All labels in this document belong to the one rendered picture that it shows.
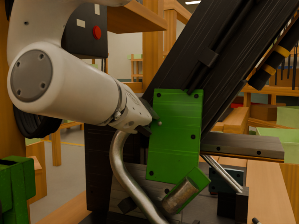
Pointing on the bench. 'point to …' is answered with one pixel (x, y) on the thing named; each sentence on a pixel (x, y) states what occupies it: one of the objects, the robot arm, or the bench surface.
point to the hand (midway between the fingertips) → (141, 114)
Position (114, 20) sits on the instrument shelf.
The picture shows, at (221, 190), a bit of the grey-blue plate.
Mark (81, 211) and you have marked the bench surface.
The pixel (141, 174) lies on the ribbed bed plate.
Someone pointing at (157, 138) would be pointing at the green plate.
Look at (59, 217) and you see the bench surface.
